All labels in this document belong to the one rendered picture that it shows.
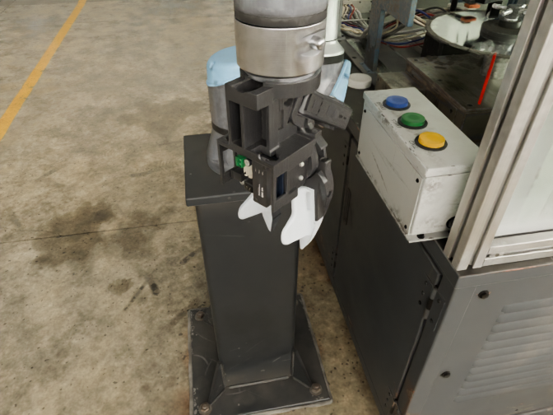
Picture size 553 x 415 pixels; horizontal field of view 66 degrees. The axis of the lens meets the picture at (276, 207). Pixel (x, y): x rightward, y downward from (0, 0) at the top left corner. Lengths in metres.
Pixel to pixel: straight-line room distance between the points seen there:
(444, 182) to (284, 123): 0.37
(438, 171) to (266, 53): 0.40
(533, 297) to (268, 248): 0.53
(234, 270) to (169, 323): 0.63
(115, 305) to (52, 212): 0.68
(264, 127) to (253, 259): 0.62
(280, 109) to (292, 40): 0.07
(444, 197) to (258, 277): 0.49
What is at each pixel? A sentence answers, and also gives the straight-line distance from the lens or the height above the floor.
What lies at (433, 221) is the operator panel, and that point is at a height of 0.79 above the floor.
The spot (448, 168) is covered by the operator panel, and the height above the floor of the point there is 0.90.
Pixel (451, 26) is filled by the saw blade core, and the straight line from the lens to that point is 1.15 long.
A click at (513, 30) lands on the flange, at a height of 0.96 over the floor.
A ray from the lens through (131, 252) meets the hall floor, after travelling 1.86.
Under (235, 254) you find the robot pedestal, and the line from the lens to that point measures 0.96.
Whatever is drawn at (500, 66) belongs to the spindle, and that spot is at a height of 0.88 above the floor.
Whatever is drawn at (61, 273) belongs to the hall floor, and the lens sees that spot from 1.88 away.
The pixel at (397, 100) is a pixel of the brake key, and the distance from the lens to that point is 0.84.
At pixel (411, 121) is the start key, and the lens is 0.77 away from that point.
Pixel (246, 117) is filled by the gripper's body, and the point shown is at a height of 1.08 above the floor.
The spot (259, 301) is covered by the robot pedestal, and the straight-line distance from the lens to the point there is 1.10.
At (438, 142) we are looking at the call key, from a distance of 0.72.
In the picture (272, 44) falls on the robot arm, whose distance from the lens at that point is 0.35.
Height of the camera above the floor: 1.25
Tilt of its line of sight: 39 degrees down
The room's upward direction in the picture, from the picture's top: straight up
